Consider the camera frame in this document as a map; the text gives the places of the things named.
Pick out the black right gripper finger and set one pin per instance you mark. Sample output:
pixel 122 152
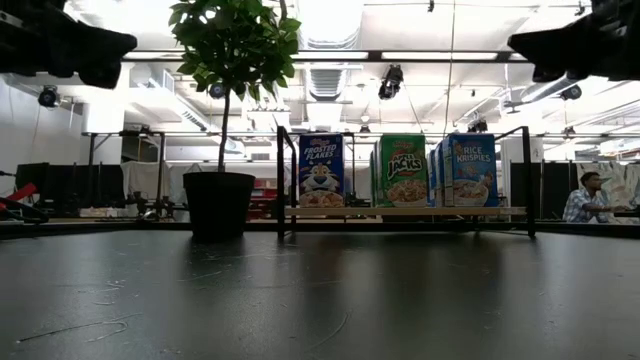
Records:
pixel 550 50

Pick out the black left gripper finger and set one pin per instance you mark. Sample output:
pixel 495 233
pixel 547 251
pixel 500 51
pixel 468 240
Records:
pixel 105 57

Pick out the Frosted Flakes cereal box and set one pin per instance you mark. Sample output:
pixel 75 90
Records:
pixel 321 175

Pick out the black ceiling spotlight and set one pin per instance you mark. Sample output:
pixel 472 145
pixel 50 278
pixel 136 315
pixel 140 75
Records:
pixel 478 126
pixel 390 82
pixel 48 96
pixel 571 92
pixel 217 90

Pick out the black metal background rack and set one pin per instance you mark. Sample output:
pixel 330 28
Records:
pixel 161 165

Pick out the white hanging cloth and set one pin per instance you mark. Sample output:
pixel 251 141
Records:
pixel 142 177

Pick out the black partition panel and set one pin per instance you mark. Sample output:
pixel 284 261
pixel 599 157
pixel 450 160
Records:
pixel 60 180
pixel 550 185

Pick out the green leafy potted tree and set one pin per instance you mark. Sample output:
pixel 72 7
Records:
pixel 235 40

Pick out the floral patterned partition screen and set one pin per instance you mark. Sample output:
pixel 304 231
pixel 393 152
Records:
pixel 622 180

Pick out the person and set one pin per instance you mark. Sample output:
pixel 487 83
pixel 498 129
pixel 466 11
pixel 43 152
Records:
pixel 585 202

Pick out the black overhead light beam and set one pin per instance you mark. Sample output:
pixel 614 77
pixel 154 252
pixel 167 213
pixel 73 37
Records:
pixel 375 55

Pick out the black plant pot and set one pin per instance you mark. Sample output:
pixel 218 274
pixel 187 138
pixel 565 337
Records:
pixel 218 205

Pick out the grey ceiling air vent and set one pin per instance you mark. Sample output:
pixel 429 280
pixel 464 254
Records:
pixel 325 82

